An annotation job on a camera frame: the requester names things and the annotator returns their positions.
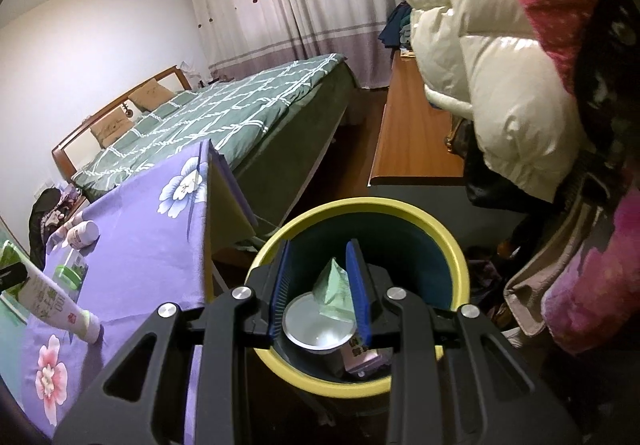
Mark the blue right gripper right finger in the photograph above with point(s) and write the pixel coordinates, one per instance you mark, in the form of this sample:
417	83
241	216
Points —
361	288

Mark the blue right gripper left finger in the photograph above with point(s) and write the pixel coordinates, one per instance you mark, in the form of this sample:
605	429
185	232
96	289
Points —
281	272

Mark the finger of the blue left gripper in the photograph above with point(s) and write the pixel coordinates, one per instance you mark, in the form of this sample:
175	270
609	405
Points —
12	275

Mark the green wrapper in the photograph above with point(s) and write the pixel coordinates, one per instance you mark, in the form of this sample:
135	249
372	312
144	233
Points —
332	293

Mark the white cosmetic tube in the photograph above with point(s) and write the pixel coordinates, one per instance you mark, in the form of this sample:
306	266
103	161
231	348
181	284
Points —
44	298

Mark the green capped plastic bottle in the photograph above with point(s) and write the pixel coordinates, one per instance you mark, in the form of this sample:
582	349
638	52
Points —
70	274

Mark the pink small box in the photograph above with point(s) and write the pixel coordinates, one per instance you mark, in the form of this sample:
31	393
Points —
361	361

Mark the white pill bottle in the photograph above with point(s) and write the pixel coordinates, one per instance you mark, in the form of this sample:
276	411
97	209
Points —
83	235

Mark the yellow rimmed dark trash bin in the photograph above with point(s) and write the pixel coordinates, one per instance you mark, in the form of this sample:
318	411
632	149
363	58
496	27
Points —
381	243

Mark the black clothes pile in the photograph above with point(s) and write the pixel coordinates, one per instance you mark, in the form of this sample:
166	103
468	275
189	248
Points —
49	212

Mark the wooden headboard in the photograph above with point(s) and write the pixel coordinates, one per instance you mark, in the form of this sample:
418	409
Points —
80	146

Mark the wooden low cabinet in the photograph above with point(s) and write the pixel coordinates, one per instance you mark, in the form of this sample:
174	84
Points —
411	146

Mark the green plaid bed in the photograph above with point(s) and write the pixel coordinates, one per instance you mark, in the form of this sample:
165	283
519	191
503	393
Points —
272	127

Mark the brown pillow left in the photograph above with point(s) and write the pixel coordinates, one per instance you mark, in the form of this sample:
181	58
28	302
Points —
111	127

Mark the brown pillow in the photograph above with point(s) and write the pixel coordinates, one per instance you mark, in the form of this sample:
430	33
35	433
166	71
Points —
111	127
151	95

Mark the brown pillow right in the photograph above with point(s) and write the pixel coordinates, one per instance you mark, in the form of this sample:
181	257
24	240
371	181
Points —
151	95

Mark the pink floral fabric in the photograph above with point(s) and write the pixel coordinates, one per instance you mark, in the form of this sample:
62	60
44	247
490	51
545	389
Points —
598	291

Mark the pile of folded clothes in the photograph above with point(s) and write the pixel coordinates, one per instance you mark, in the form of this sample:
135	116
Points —
397	30

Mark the cream puffer jacket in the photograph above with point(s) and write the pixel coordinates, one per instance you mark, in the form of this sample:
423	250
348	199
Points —
480	59

